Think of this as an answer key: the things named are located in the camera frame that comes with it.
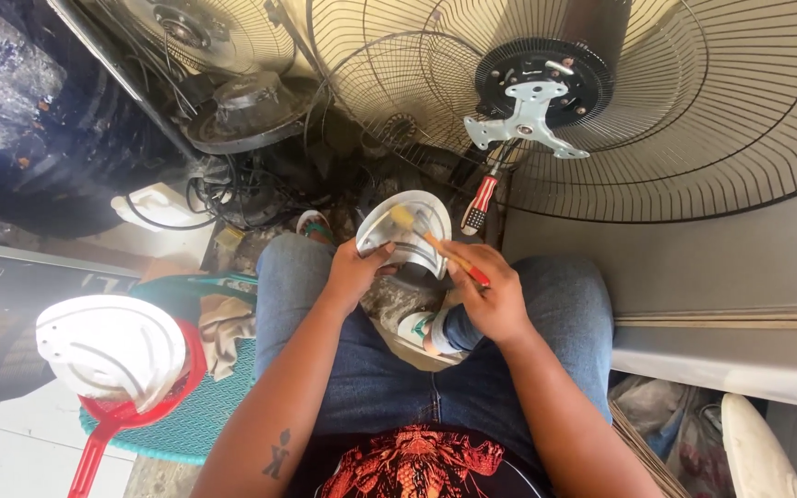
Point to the person's right hand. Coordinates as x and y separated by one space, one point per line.
492 297

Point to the person's left hand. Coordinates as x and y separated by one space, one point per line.
353 273

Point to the person's right fingers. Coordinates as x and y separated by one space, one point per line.
459 266

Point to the white fan blade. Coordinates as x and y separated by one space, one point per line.
111 346
405 232

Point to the red striped screwdriver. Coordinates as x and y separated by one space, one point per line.
479 204

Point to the white green sandal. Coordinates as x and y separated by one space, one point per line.
418 330
315 225

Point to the person's blue jeans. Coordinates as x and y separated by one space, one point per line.
384 373

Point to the person's black printed shirt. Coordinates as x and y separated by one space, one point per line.
419 463

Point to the black fan motor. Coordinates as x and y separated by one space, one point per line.
544 79

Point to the beige cloth rag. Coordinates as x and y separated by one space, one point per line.
225 332

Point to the dusty fan motor housing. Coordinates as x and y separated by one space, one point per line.
250 110

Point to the heap of plastic bags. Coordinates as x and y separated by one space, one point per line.
675 429

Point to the teal plastic stool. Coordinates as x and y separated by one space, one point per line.
191 415

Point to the white plastic jug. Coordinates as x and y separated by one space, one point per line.
153 204

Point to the white plastic chair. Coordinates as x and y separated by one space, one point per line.
762 449

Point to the red plastic strainer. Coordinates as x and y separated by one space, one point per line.
122 422

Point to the grey metal shelf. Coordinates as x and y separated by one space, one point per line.
18 318

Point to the dark blue tarp bundle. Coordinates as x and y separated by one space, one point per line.
39 117

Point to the grey metal blade bracket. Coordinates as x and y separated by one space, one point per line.
526 121

